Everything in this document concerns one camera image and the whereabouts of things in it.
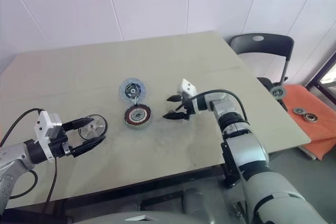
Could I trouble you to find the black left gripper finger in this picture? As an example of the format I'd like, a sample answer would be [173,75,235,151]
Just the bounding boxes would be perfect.
[70,136,107,158]
[64,118,95,132]

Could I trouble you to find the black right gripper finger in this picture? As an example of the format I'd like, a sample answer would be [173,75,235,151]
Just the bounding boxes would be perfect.
[166,94,184,103]
[162,111,190,121]

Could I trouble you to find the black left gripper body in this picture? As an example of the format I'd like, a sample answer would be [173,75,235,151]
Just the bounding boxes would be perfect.
[49,123,77,159]

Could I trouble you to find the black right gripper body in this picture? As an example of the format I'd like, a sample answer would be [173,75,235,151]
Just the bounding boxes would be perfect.
[175,92,197,116]

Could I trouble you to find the black spoked motor rotor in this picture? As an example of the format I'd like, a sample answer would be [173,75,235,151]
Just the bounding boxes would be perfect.
[78,113,108,141]

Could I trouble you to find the silver motor stator copper windings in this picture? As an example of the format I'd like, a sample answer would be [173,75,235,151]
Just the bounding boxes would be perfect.
[123,104,153,130]

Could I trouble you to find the silver motor cover circuit board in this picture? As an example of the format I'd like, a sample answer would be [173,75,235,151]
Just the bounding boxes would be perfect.
[118,77,146,104]

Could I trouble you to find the round part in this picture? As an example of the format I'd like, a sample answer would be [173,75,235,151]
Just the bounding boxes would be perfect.
[269,84,287,101]

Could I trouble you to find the black folding chair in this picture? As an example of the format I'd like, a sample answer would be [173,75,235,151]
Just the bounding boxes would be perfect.
[229,33,295,111]

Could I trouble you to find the white flat board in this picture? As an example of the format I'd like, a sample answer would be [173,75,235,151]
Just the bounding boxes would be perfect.
[298,145,320,161]

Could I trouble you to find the orange cloth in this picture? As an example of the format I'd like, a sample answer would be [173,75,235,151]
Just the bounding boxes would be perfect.
[279,84,336,161]

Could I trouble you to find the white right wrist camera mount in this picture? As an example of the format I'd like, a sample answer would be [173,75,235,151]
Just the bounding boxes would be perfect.
[177,78,202,115]

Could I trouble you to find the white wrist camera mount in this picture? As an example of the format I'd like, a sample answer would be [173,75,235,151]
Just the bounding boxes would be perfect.
[34,110,63,164]
[177,78,202,115]

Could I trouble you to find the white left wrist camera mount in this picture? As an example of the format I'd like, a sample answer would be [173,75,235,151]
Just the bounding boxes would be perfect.
[34,110,63,164]

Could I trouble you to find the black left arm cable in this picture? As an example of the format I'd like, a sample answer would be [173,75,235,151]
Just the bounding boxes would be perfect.
[0,108,58,216]

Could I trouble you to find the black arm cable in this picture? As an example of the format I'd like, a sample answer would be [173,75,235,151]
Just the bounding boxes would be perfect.
[0,108,58,216]
[187,89,249,124]

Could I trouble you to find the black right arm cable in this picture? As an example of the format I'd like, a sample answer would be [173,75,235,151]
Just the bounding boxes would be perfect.
[187,89,249,124]

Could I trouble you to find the black table frame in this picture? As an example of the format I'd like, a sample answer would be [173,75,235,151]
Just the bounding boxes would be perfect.
[0,161,229,224]

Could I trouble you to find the dark metal door frame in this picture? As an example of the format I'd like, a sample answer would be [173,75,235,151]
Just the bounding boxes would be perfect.
[304,50,336,109]

